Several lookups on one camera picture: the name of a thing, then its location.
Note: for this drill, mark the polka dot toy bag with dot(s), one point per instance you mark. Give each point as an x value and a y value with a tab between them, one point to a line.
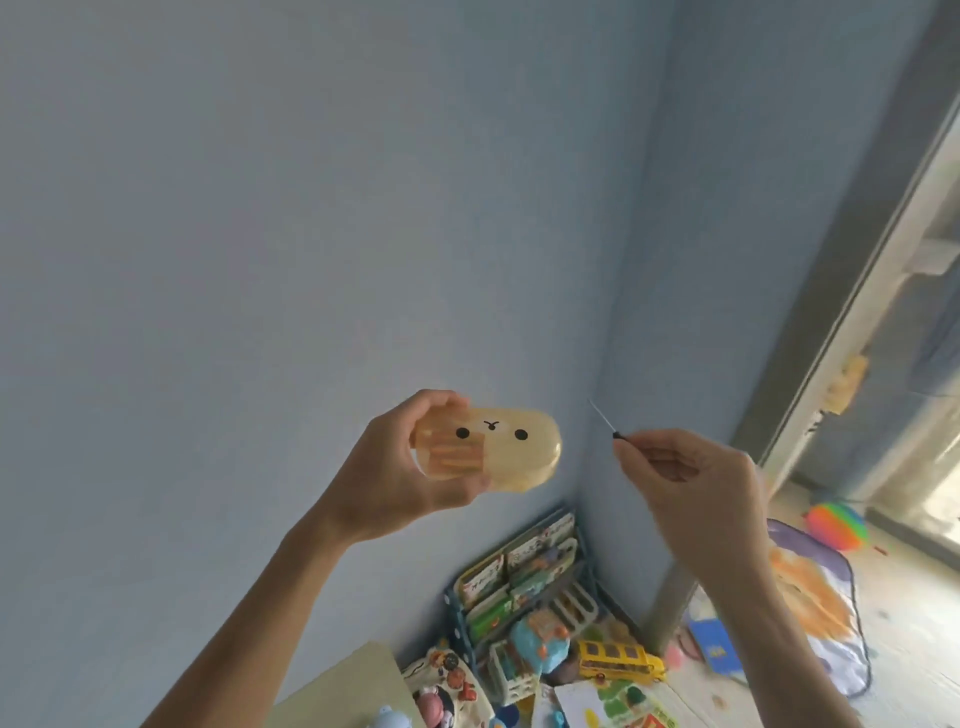
450	679

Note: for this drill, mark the yellow toy school bus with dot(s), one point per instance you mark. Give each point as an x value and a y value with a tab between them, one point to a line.
619	660

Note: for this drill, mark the person's left forearm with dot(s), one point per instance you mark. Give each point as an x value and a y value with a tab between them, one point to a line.
247	634

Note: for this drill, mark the light blue round toy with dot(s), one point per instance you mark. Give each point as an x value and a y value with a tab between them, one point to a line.
391	718

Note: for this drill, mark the blue and orange plush toy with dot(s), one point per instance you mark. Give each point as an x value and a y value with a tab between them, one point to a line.
540	641

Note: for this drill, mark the person's left thumb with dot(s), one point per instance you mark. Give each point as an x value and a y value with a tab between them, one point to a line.
439	403

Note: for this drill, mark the person's left hand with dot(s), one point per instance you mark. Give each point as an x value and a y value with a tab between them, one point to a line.
379	480

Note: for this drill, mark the beige wooden board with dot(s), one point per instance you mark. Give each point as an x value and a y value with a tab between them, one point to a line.
337	694

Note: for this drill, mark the grey window frame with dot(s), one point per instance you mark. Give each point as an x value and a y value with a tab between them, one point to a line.
847	300

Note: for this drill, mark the person's right forearm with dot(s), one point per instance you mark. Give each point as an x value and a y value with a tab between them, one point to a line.
772	645

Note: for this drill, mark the blue book rack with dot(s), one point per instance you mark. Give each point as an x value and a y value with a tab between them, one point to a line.
577	592

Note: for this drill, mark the row of picture books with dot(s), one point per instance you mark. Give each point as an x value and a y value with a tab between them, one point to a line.
517	574

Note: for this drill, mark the rainbow ball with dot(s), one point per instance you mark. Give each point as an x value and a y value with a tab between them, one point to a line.
836	526

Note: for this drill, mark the printed purple floor cushion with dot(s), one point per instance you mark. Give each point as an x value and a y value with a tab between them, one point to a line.
825	600

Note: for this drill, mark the pink round toy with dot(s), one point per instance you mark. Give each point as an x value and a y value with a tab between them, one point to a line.
433	709

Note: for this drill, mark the person's right thumb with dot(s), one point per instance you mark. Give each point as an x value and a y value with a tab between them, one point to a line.
643	451

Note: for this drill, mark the blue booklet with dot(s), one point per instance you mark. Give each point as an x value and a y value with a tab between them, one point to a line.
716	645

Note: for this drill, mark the person's right hand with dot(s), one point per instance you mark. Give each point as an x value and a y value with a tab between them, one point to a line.
705	499

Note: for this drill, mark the colourful picture sheet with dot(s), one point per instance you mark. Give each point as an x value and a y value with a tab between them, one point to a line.
615	705

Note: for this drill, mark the translucent yellow face case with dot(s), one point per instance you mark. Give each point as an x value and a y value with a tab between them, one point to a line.
517	450

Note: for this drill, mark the white slatted toy basket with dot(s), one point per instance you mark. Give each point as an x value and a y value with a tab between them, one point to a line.
514	675

